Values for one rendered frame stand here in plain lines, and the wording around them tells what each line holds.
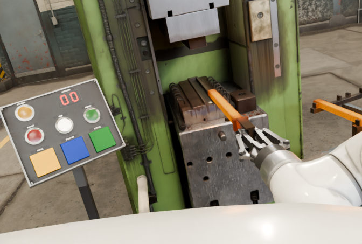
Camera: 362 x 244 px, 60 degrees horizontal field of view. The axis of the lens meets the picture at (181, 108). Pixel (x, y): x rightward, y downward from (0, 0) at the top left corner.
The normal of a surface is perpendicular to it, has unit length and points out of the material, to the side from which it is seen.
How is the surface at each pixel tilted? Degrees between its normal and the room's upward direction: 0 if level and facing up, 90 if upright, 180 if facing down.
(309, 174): 15
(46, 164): 60
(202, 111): 90
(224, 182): 90
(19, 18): 90
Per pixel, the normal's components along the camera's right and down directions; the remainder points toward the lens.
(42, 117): 0.39, -0.28
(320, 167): -0.43, -0.81
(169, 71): 0.15, 0.33
